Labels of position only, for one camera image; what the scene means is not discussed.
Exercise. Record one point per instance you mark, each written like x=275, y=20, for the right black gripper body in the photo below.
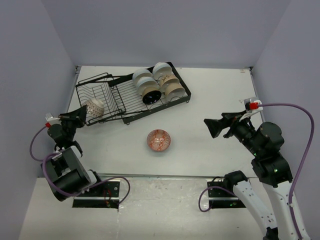
x=244, y=131

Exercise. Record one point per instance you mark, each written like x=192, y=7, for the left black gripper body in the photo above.
x=69, y=127

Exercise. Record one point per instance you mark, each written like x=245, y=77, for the brown lattice patterned bowl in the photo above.
x=94, y=107

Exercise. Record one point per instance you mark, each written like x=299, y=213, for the tan bowl white inside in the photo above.
x=174, y=90

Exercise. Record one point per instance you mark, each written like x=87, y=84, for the tan bowl with branch motif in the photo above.
x=167, y=80

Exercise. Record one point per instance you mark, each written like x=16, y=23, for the black glazed tan bowl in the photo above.
x=151, y=95

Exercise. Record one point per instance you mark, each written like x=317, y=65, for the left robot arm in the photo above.
x=64, y=172

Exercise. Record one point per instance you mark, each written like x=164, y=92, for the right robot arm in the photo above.
x=284, y=221

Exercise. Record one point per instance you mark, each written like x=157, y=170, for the white bowl middle left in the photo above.
x=145, y=82

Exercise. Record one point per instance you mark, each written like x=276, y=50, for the white bowl back left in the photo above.
x=142, y=72

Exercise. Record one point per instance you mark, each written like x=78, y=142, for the white bowl back right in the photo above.
x=161, y=69

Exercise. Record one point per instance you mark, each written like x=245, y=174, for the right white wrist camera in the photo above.
x=252, y=107

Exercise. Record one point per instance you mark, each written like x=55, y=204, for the black wire dish rack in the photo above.
x=121, y=99

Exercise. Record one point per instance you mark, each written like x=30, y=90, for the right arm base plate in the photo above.
x=219, y=199

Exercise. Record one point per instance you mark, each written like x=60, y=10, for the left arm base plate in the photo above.
x=104, y=196

